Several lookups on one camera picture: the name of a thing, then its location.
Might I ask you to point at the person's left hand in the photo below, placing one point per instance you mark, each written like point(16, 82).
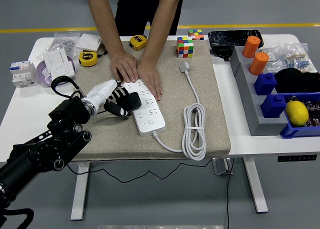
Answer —
point(151, 77)

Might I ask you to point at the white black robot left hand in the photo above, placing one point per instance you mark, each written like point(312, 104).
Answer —
point(100, 92)

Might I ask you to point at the person's right hand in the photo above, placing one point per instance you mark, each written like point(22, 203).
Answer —
point(123, 66)

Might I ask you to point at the black plug adapter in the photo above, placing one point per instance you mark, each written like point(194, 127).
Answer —
point(133, 101)

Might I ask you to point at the white power strip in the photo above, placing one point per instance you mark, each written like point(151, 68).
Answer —
point(152, 121)

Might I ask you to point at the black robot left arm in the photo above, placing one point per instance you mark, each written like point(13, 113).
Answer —
point(45, 149)

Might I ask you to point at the person's left forearm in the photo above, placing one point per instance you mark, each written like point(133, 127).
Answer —
point(162, 21)

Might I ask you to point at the person's right forearm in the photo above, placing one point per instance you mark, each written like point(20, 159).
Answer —
point(105, 21)

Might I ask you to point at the dark circuit board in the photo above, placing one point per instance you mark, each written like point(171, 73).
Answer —
point(313, 114)

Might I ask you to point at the grey-brown mat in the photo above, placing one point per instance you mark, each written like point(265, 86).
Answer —
point(172, 89)

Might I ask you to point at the boxy yellow tape measure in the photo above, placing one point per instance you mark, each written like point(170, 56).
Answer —
point(137, 42)

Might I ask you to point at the round yellow tape measure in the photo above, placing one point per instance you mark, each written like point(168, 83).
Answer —
point(87, 59)

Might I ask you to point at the white socket panel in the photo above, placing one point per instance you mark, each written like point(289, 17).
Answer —
point(63, 69)

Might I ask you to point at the large colourful puzzle cube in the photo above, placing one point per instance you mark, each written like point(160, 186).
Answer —
point(185, 47)

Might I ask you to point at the person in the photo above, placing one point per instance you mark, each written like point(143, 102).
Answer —
point(135, 11)

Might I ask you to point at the small colourful puzzle cube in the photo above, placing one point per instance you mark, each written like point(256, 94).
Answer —
point(196, 34)

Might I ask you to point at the clear bag of screws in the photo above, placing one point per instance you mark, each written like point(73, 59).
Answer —
point(60, 42)

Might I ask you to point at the purple bowl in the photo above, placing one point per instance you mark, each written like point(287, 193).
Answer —
point(40, 69)

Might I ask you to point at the white circuit breaker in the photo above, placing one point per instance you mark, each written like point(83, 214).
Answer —
point(22, 74)

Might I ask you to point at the black plastic tray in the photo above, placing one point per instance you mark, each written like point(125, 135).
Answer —
point(230, 37)

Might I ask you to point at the white table leg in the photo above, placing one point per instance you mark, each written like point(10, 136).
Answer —
point(80, 189)
point(256, 189)

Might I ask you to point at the grey stepped stand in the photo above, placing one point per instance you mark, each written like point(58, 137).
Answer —
point(250, 101)

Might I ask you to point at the orange cylinder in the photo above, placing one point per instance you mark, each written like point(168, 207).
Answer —
point(258, 64)
point(250, 47)

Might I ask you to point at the grey box under table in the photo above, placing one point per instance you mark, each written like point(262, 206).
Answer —
point(221, 166)

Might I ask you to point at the blue block with knob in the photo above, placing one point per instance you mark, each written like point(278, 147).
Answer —
point(265, 85)
point(273, 106)

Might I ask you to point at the clear bag of small parts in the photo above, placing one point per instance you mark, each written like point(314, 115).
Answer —
point(275, 64)

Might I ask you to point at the black cloth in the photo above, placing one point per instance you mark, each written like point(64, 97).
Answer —
point(295, 80)

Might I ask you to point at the clear bag of resistors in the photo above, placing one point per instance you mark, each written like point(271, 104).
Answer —
point(297, 61)

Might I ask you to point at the yellow lemon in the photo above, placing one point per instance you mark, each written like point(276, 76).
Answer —
point(297, 113)

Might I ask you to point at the blue plastic bin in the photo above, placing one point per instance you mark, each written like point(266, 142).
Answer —
point(300, 132)

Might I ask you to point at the black desk control panel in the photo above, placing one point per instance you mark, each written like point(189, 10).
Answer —
point(296, 158)

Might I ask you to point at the large white switch panel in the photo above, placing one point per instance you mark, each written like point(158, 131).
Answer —
point(87, 42)

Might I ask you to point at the white two-rocker switch panel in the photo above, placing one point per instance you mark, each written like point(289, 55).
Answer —
point(57, 58)

